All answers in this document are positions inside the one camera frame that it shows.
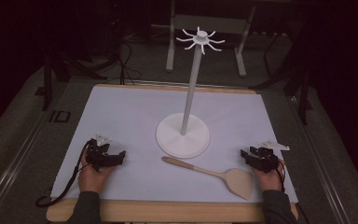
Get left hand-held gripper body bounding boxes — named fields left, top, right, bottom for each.
left=85, top=133, right=121, bottom=173

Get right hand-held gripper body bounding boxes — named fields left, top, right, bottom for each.
left=246, top=139, right=291, bottom=174

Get wooden spatula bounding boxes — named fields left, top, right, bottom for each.
left=161, top=156, right=255, bottom=202

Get white hook stand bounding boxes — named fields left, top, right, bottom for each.
left=156, top=26, right=227, bottom=159

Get person's right hand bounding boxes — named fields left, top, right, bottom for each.
left=252, top=160, right=286, bottom=192

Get person's left hand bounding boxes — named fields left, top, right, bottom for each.
left=77, top=148, right=116, bottom=194

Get white paper sheet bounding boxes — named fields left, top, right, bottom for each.
left=49, top=85, right=299, bottom=204

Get black tripod stand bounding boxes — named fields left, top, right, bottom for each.
left=34, top=46, right=109, bottom=112
left=249, top=18, right=313, bottom=126

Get red and black cable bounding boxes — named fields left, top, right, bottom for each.
left=274, top=158, right=311, bottom=224

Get black floor cables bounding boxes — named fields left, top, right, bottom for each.
left=105, top=31, right=169, bottom=86

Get grey metal table frame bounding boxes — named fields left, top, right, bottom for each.
left=165, top=0, right=257, bottom=77

